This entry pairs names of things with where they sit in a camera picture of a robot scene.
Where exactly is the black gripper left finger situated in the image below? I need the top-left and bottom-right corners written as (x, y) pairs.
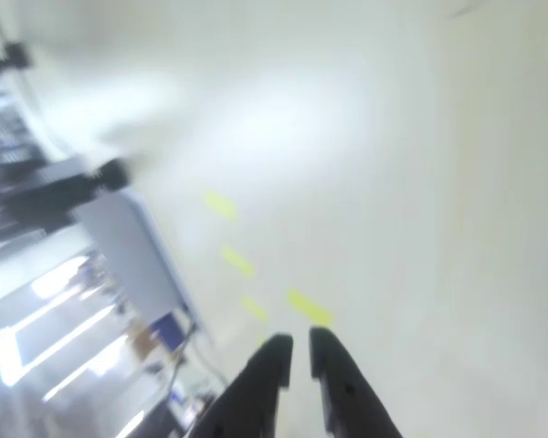
top-left (189, 333), bottom-right (295, 438)

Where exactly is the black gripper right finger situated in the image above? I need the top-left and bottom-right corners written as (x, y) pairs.
top-left (308, 327), bottom-right (404, 438)

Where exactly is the blue box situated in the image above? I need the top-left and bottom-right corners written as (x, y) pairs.
top-left (149, 311), bottom-right (189, 351)

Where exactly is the brown cardboard box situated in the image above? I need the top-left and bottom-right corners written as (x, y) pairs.
top-left (129, 320), bottom-right (160, 362)

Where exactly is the black webcam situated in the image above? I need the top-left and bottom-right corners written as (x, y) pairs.
top-left (90, 157), bottom-right (132, 191)

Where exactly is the thin white cable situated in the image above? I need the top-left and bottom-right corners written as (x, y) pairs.
top-left (189, 332), bottom-right (227, 393)

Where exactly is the thin black cable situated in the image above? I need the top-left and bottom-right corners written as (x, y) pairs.
top-left (162, 318), bottom-right (197, 412)

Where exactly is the black plug with cable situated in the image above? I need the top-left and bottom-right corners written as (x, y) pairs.
top-left (0, 40), bottom-right (74, 159)

